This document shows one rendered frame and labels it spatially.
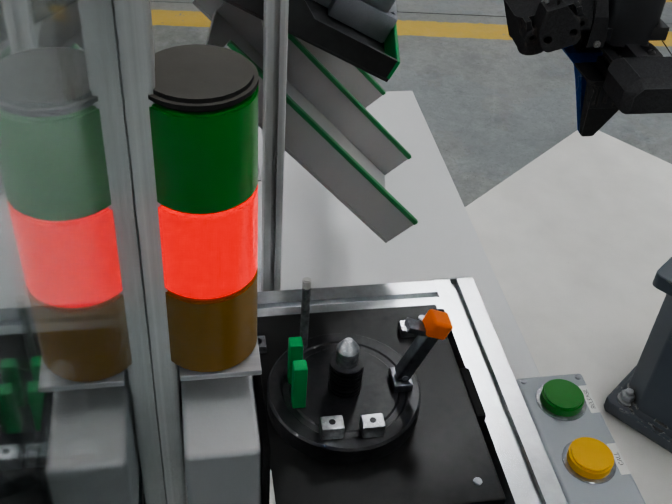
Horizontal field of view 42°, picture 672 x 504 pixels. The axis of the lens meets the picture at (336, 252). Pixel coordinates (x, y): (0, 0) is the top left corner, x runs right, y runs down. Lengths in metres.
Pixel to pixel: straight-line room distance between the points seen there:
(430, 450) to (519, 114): 2.52
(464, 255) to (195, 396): 0.74
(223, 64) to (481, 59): 3.21
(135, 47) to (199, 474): 0.21
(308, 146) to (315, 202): 0.34
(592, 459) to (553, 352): 0.27
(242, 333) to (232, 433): 0.05
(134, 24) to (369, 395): 0.52
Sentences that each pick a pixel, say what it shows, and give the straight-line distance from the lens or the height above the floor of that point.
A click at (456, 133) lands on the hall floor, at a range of 3.06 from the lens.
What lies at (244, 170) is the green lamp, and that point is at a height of 1.38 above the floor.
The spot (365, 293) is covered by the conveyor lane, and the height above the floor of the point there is 0.96.
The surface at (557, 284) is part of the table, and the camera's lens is 1.16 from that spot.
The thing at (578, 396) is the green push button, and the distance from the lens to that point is 0.87.
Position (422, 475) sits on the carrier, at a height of 0.97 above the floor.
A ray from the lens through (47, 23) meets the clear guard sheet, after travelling 0.17.
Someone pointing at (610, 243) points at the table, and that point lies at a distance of 1.25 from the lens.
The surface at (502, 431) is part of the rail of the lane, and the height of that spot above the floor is 0.96.
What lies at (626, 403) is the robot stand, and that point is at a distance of 1.01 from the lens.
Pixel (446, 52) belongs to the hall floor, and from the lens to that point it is 3.58.
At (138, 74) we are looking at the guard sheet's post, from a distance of 0.35.
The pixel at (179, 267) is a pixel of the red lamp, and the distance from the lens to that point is 0.40.
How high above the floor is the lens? 1.59
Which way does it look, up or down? 40 degrees down
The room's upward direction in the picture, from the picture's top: 5 degrees clockwise
